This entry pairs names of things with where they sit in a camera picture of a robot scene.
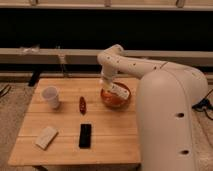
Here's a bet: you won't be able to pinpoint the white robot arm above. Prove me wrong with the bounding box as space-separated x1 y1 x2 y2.
97 44 208 171

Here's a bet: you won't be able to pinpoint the orange ceramic bowl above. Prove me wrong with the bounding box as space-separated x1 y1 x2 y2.
100 82 131 108

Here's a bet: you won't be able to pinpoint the small red brown object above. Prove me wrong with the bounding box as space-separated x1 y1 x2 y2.
79 96 87 115

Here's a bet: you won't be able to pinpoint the black rectangular remote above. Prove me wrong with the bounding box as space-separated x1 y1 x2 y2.
79 124 92 148

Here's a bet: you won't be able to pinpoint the translucent plastic cup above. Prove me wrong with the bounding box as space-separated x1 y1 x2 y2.
41 86 60 109

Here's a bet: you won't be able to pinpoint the wooden table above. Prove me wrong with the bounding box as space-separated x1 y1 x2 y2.
8 78 140 166

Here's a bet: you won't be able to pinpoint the beige rectangular sponge block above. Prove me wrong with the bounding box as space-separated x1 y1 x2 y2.
35 126 58 150

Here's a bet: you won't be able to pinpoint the grey metal rail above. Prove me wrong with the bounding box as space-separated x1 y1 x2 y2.
0 48 213 67

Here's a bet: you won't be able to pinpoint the black cables on floor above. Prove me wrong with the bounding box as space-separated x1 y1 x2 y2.
0 83 12 98

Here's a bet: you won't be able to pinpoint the black cable right floor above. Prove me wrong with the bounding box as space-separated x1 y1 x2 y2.
191 88 213 121

